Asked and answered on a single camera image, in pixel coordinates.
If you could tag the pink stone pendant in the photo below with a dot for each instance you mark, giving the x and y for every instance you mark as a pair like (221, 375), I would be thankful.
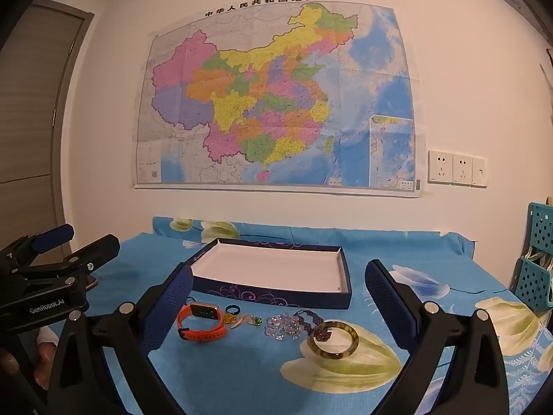
(236, 320)

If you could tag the teal plastic basket rack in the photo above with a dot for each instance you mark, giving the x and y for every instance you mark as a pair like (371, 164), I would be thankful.
(540, 224)

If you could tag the colourful wall map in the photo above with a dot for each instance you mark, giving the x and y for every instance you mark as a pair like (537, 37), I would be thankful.
(259, 95)

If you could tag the navy cardboard box tray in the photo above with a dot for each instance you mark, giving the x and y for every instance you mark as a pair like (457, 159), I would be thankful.
(268, 268)

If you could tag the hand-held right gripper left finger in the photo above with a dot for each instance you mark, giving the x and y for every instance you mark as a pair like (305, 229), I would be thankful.
(173, 302)

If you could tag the wooden door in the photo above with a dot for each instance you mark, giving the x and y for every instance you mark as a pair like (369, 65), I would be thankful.
(34, 116)

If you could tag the blue floral cloth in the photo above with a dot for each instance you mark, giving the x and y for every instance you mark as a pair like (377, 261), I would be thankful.
(242, 376)

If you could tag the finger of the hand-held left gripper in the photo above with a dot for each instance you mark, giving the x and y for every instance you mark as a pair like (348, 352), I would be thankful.
(99, 250)
(52, 235)

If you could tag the orange smartwatch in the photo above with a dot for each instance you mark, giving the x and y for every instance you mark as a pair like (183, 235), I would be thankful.
(203, 335)

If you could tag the white wall socket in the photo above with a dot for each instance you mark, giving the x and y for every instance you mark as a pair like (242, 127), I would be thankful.
(462, 170)
(440, 167)

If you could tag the person's left hand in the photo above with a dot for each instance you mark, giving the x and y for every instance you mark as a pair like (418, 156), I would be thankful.
(45, 354)

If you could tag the tortoiseshell bangle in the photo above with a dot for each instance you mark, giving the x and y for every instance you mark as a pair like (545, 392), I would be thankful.
(312, 342)

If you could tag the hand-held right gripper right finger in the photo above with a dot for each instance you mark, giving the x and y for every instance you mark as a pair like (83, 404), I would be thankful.
(384, 298)

